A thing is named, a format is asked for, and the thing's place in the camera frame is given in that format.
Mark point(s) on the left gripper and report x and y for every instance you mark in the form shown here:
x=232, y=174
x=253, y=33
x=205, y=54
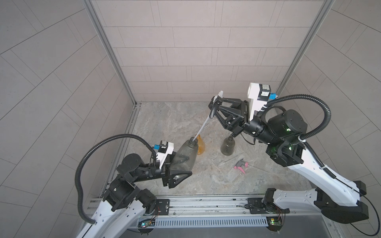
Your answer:
x=171, y=175

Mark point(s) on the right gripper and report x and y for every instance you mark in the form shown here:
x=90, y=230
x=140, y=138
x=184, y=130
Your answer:
x=240, y=114

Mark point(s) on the black white spray nozzle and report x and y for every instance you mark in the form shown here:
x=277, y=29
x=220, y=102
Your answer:
x=212, y=113

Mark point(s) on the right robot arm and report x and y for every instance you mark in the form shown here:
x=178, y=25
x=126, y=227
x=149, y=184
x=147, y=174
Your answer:
x=285, y=135

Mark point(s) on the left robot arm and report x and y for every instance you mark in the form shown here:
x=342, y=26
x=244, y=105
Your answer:
x=124, y=204

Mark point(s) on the clear spray nozzle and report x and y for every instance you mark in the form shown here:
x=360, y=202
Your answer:
x=227, y=161

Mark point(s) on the pink grey spray nozzle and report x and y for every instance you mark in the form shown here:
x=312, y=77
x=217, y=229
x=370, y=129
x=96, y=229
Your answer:
x=240, y=165

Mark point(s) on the dark grey bottle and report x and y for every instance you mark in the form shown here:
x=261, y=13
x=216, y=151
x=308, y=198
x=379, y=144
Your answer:
x=228, y=145

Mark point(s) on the orange plastic bottle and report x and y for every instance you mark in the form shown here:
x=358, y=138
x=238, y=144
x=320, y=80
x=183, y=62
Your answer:
x=201, y=145

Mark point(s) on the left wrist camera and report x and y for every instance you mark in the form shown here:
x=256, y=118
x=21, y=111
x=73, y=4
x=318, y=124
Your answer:
x=163, y=150

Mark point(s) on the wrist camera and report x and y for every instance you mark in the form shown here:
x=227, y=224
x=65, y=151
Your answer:
x=259, y=95
x=163, y=150

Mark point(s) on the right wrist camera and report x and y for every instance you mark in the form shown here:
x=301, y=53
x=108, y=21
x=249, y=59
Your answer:
x=259, y=95

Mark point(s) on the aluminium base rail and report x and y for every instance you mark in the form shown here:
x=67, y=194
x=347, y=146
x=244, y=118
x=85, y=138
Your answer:
x=199, y=211

